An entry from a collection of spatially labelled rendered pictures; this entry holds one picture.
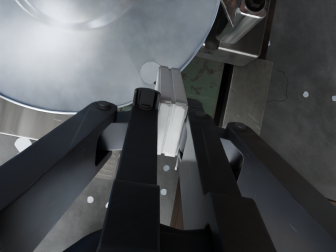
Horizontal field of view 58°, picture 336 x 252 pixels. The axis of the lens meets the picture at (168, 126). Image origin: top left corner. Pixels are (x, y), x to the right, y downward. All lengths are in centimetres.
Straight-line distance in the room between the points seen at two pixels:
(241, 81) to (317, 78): 84
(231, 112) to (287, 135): 77
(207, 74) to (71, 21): 22
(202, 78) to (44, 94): 23
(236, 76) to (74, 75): 25
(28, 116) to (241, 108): 29
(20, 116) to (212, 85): 26
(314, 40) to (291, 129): 35
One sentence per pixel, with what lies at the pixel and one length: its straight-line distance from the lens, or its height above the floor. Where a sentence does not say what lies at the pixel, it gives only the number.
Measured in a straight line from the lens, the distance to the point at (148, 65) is 30.
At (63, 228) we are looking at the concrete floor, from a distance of 116.
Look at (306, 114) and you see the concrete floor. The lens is 125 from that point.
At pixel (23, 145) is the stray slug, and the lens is 46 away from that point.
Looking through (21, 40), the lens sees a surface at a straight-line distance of 33.
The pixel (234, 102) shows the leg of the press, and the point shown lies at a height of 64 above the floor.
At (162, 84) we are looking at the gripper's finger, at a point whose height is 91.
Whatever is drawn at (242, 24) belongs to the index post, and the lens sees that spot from 35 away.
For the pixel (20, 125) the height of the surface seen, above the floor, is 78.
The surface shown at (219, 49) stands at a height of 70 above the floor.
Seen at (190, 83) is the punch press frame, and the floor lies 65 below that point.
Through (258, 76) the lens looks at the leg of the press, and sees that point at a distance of 48.
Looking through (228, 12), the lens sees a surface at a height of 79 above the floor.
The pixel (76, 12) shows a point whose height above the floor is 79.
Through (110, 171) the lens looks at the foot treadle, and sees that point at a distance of 93.
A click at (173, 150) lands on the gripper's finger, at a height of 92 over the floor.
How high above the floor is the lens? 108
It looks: 84 degrees down
